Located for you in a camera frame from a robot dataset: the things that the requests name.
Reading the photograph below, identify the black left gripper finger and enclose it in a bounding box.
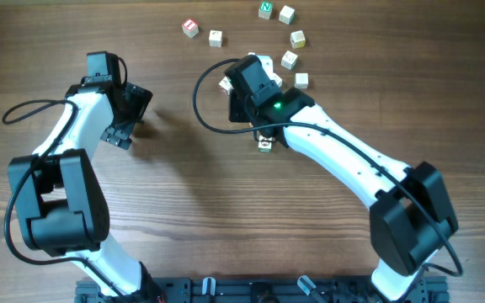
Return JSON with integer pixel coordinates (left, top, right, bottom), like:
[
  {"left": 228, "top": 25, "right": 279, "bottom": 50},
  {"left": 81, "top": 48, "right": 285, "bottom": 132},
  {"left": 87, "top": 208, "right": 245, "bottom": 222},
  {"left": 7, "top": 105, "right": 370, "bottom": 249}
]
[
  {"left": 100, "top": 122, "right": 136, "bottom": 150},
  {"left": 125, "top": 82, "right": 152, "bottom": 122}
]

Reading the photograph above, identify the red O letter block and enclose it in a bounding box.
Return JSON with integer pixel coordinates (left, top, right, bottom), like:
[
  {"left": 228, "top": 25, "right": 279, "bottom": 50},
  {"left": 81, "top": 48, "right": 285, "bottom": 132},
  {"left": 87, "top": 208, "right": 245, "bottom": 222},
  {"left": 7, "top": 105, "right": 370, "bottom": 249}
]
[{"left": 219, "top": 77, "right": 233, "bottom": 96}]

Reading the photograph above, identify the green brown circle block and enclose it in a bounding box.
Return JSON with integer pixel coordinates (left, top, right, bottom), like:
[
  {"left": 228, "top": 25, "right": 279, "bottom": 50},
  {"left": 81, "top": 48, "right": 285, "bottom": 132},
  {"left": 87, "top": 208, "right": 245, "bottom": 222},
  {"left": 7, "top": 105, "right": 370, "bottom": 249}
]
[{"left": 258, "top": 136, "right": 274, "bottom": 153}]

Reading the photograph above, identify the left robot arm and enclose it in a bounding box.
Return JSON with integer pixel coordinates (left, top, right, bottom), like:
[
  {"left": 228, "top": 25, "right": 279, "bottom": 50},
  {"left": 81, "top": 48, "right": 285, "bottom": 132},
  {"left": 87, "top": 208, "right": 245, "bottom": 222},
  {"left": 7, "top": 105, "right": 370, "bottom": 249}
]
[{"left": 3, "top": 51, "right": 164, "bottom": 302}]

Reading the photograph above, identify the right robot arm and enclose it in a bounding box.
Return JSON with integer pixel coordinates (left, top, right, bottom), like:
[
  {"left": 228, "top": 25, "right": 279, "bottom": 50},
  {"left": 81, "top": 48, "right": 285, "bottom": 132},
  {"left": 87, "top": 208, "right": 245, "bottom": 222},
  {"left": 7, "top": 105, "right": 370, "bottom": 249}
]
[{"left": 221, "top": 55, "right": 459, "bottom": 302}]

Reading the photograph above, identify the blue edged picture block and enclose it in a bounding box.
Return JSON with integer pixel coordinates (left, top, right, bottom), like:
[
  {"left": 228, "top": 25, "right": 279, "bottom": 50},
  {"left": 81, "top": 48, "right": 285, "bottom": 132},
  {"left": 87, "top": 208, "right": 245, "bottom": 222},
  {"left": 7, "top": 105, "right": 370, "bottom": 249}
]
[{"left": 272, "top": 73, "right": 283, "bottom": 88}]

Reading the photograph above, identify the plain beige wooden block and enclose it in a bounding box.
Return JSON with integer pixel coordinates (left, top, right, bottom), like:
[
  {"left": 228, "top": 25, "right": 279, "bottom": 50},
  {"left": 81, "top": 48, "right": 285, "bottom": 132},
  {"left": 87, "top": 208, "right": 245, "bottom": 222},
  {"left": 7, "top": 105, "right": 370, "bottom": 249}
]
[{"left": 295, "top": 73, "right": 309, "bottom": 89}]

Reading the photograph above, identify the white block behind finger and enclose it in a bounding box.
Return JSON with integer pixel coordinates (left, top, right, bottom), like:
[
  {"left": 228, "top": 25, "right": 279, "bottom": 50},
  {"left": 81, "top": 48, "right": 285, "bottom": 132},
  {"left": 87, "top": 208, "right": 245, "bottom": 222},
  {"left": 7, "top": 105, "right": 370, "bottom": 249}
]
[{"left": 281, "top": 50, "right": 298, "bottom": 70}]

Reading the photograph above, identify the yellow edged wooden block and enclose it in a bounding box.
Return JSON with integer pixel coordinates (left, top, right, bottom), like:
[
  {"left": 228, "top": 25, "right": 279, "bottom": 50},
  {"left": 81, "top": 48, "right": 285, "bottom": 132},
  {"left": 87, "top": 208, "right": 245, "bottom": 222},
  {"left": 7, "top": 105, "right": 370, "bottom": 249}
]
[{"left": 290, "top": 30, "right": 306, "bottom": 49}]

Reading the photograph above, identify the white number 2 block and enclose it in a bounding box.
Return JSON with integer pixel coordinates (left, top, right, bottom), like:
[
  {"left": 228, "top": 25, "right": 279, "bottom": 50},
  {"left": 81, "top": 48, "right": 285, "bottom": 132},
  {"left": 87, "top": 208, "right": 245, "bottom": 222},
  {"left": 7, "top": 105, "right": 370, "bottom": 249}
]
[{"left": 209, "top": 29, "right": 223, "bottom": 47}]

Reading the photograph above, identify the red I letter block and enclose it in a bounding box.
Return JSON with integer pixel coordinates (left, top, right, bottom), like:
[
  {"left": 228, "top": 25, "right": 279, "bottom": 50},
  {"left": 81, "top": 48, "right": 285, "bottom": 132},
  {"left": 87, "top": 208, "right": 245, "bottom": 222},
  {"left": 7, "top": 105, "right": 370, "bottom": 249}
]
[{"left": 182, "top": 19, "right": 199, "bottom": 38}]

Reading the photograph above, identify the plain white wooden block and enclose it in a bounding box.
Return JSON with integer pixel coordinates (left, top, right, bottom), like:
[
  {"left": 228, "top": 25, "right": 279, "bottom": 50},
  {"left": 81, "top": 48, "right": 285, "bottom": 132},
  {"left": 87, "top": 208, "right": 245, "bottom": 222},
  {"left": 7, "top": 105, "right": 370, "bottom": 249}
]
[{"left": 279, "top": 5, "right": 296, "bottom": 24}]

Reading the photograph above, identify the green N letter block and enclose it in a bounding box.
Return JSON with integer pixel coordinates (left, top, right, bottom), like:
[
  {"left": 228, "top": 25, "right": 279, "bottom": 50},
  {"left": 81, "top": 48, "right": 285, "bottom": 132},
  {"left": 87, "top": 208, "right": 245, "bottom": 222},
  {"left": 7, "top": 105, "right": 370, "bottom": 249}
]
[{"left": 258, "top": 1, "right": 273, "bottom": 19}]

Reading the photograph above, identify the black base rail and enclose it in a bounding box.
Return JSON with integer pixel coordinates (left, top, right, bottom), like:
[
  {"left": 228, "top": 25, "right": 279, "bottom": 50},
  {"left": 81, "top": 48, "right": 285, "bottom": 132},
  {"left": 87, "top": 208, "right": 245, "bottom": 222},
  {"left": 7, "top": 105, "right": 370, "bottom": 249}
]
[{"left": 74, "top": 276, "right": 451, "bottom": 303}]

